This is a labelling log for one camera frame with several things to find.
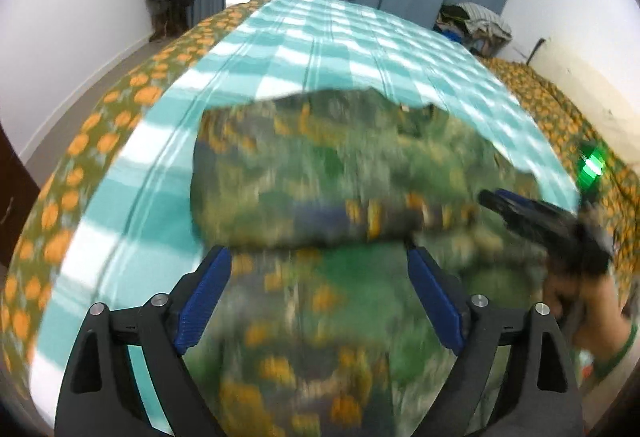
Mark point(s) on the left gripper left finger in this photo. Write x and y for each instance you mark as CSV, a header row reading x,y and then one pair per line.
x,y
100,396

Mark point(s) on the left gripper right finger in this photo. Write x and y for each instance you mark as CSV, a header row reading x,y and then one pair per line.
x,y
512,376

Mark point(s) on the green floral printed garment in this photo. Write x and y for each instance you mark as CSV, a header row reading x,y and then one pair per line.
x,y
320,198

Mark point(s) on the pile of clothes by curtain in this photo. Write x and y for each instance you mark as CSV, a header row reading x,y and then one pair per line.
x,y
476,28

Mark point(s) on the right hand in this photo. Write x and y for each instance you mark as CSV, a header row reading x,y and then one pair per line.
x,y
604,329

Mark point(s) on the teal white checked bedsheet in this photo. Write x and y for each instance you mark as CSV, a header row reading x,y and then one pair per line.
x,y
294,132

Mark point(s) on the dark brown wooden cabinet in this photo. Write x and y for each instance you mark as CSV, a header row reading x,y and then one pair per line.
x,y
18,193

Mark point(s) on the olive orange floral bedspread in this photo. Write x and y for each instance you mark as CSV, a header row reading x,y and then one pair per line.
x,y
113,216

